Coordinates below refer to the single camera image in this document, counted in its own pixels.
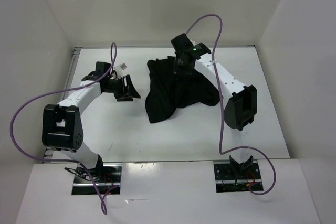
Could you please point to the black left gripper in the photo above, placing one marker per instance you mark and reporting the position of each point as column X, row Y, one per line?
column 132, row 92

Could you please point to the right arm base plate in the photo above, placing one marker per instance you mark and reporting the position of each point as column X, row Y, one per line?
column 226, row 182

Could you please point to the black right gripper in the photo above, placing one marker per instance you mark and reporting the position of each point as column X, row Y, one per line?
column 178, row 71

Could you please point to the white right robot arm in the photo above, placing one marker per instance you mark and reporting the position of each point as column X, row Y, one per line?
column 238, row 102

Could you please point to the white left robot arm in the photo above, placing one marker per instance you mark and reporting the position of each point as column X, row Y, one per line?
column 62, row 125

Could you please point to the black skirt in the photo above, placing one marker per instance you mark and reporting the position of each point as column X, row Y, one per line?
column 169, row 91

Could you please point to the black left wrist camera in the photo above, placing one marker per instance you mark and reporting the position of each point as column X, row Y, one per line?
column 102, row 68

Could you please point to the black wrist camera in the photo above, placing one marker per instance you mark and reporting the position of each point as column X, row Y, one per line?
column 102, row 68
column 181, row 43

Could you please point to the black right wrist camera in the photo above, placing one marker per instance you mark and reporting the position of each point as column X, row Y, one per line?
column 181, row 43

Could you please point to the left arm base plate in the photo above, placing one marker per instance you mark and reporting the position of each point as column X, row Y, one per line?
column 109, row 182

